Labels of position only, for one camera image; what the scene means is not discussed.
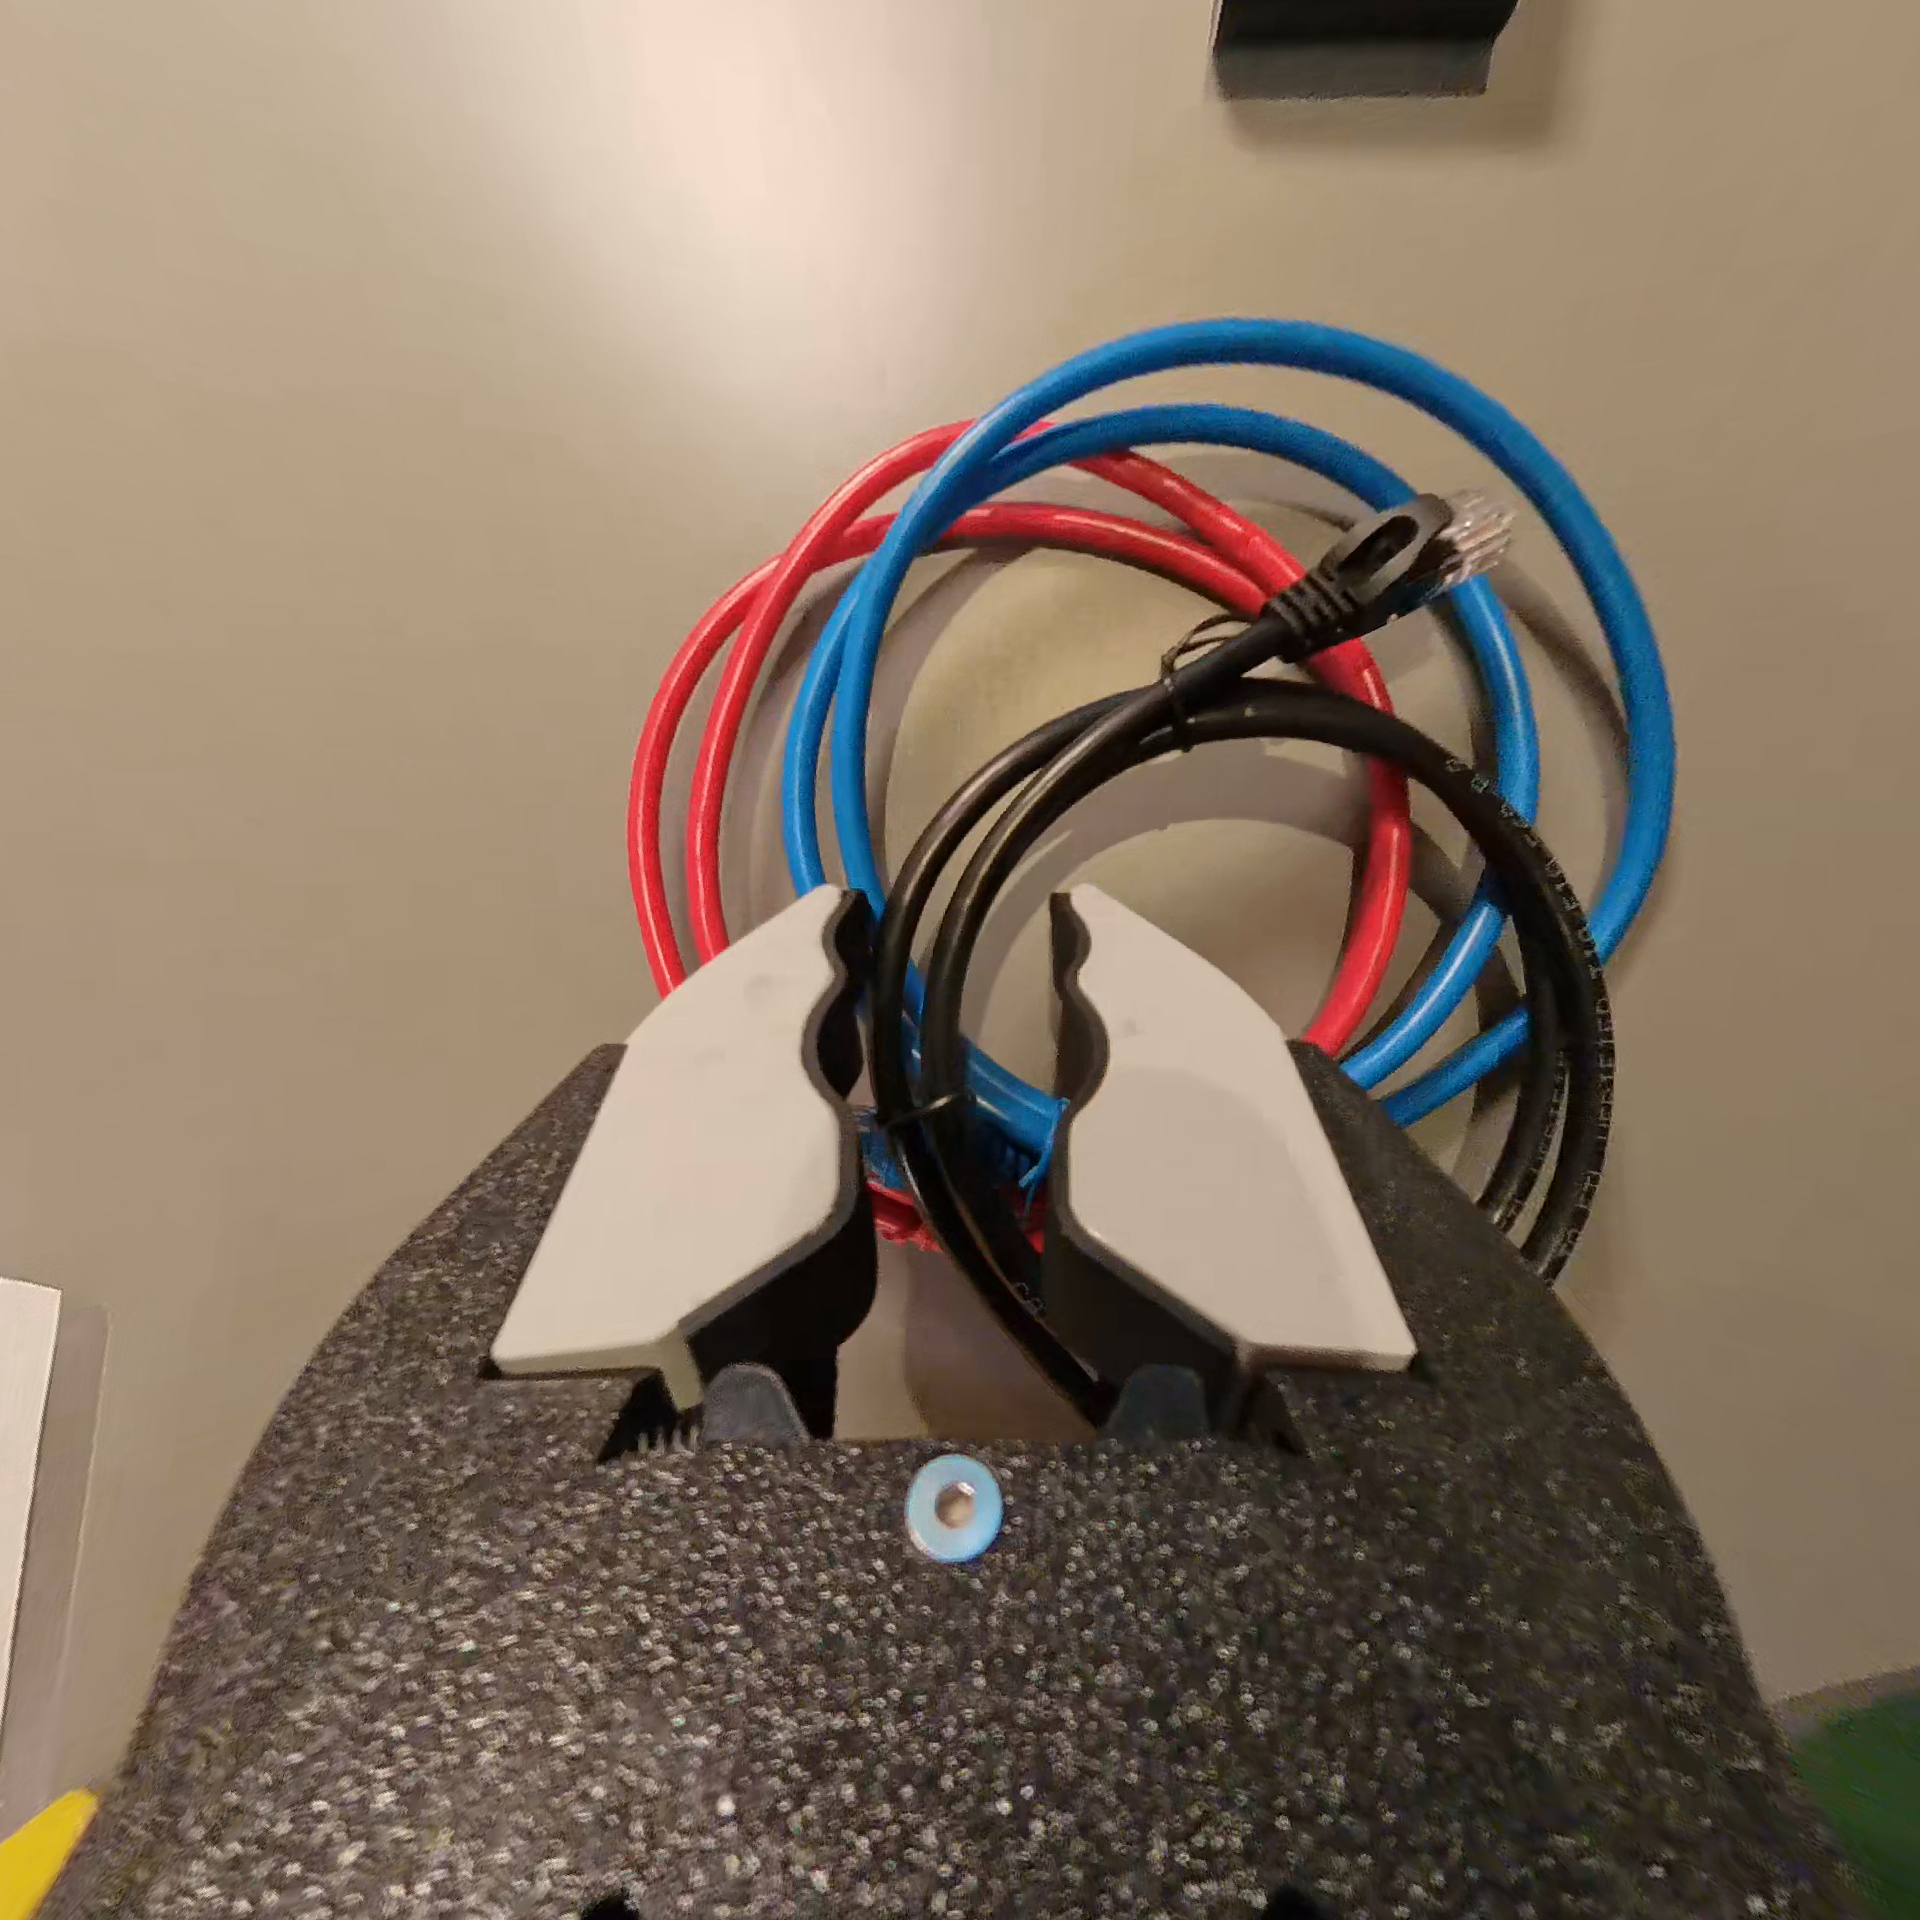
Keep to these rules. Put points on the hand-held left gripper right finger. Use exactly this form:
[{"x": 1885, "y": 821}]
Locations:
[{"x": 1214, "y": 1185}]

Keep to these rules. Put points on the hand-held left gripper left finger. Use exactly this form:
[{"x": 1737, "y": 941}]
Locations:
[{"x": 705, "y": 1171}]

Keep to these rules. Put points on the white paper sheet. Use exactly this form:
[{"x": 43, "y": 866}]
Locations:
[{"x": 23, "y": 1471}]

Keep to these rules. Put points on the person's green jacket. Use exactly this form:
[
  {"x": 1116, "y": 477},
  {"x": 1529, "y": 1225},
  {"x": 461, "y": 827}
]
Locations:
[{"x": 1868, "y": 1815}]

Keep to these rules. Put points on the yellow object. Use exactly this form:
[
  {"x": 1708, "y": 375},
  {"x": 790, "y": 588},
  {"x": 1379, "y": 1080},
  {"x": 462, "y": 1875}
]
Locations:
[{"x": 37, "y": 1851}]

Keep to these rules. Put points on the black box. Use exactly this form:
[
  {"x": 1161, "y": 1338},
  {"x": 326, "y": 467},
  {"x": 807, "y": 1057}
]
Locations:
[{"x": 1350, "y": 36}]

